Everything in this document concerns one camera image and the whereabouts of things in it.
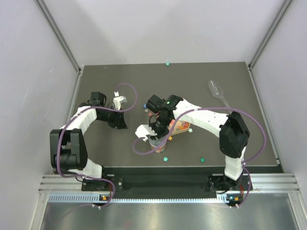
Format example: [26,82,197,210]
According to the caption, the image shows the clear plastic jar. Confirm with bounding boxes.
[149,141,166,153]

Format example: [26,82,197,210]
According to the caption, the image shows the tan tray translucent star candies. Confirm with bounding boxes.
[172,121,190,135]

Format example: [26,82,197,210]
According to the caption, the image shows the clear plastic scoop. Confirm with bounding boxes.
[208,80,232,114]

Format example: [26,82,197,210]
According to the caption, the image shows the clear round jar lid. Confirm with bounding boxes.
[149,136,167,148]

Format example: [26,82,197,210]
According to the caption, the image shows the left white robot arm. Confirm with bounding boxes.
[49,92,127,190]

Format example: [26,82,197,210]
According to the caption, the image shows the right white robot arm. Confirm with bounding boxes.
[146,95,250,190]

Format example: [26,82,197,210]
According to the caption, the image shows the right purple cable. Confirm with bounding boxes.
[131,107,267,208]

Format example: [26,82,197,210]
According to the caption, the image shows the purple cable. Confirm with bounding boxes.
[131,107,267,208]
[56,83,138,209]

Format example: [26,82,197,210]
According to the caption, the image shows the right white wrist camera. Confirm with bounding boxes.
[135,125,157,142]

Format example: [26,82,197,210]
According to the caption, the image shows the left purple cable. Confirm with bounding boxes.
[56,83,138,209]

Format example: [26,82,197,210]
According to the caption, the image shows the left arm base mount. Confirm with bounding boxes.
[75,174,124,192]

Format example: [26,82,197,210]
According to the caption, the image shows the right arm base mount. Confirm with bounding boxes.
[208,174,252,192]

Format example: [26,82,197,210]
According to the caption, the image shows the white slotted cable duct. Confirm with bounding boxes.
[48,193,240,204]

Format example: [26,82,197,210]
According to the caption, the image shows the left aluminium corner post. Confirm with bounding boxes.
[34,0,82,73]

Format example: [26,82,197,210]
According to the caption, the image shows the aluminium corner post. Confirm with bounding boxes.
[248,0,294,71]
[34,0,82,73]

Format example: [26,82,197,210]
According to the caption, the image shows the aluminium front frame rail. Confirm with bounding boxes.
[38,173,299,193]

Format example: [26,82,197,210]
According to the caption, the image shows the right aluminium corner post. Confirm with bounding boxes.
[248,0,294,71]

